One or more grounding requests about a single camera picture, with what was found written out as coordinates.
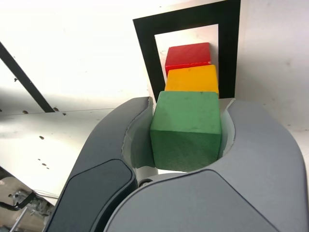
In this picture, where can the green cube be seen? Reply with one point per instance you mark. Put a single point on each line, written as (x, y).
(186, 120)

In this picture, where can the black tape strip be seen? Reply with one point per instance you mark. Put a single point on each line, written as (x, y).
(24, 75)

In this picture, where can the yellow cube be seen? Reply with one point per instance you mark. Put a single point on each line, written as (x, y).
(190, 79)

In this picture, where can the black tape square outline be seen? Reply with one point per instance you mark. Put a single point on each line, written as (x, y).
(144, 48)

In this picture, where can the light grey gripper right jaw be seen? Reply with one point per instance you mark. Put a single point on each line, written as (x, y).
(205, 205)

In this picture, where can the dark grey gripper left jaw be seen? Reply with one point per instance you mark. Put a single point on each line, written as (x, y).
(101, 169)

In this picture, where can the red cube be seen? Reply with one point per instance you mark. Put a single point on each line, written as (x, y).
(188, 55)

